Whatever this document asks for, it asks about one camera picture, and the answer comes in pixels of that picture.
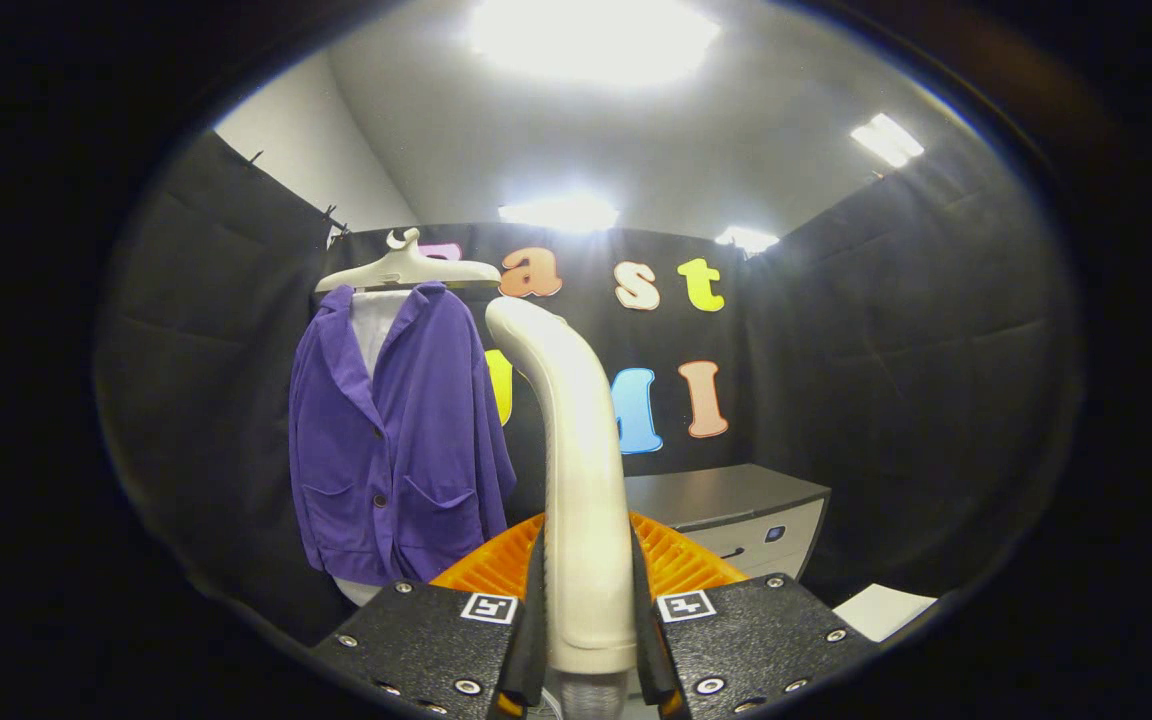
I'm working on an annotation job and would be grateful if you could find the cream clothes hanger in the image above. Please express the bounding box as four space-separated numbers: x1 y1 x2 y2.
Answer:
314 228 503 294

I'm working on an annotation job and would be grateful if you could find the white garment steamer head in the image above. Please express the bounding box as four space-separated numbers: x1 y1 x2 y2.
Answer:
484 296 640 676

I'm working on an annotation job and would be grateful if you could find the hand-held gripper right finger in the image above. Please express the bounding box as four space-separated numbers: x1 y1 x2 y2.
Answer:
628 510 879 720

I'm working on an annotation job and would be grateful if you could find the purple jacket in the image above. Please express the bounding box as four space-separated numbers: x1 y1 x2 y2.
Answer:
288 282 519 587

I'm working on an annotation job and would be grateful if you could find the white paper sheet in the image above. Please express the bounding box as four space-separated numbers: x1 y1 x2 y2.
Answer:
833 583 939 643

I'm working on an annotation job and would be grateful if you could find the white garment board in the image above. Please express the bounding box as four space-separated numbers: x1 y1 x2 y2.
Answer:
350 289 413 377

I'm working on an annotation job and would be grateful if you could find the large ceiling light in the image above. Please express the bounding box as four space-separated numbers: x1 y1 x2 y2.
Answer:
466 0 723 87

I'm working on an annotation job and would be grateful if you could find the grey cabinet with dark top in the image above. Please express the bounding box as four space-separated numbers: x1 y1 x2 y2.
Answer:
624 462 832 582

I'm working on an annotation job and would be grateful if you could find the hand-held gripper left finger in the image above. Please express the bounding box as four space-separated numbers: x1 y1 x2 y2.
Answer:
308 512 547 720

